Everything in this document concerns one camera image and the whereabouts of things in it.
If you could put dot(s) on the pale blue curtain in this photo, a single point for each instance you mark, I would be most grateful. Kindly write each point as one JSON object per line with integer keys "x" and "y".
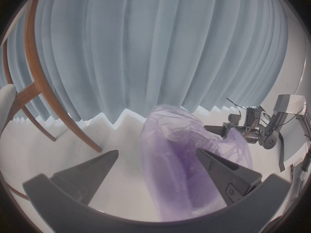
{"x": 158, "y": 45}

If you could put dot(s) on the purple plastic bag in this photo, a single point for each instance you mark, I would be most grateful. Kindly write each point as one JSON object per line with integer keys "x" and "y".
{"x": 170, "y": 154}

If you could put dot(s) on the white wooden-legged chair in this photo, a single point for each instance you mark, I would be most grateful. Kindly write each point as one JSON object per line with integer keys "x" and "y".
{"x": 29, "y": 45}

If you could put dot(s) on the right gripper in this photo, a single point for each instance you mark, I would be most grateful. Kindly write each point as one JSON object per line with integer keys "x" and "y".
{"x": 230, "y": 127}

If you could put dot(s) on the white trash bin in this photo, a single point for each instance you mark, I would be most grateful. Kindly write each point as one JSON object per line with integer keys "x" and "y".
{"x": 160, "y": 190}

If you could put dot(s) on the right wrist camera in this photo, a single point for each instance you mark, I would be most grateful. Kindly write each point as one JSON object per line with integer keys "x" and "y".
{"x": 234, "y": 118}

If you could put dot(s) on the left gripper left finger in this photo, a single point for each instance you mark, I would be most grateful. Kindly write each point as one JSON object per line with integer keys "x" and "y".
{"x": 92, "y": 173}

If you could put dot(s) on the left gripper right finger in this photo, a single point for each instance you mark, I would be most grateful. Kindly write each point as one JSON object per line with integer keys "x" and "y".
{"x": 223, "y": 176}

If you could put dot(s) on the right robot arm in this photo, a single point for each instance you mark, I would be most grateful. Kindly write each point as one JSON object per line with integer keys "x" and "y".
{"x": 286, "y": 105}

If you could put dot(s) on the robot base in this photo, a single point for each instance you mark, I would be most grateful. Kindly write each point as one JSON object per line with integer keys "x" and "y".
{"x": 297, "y": 178}

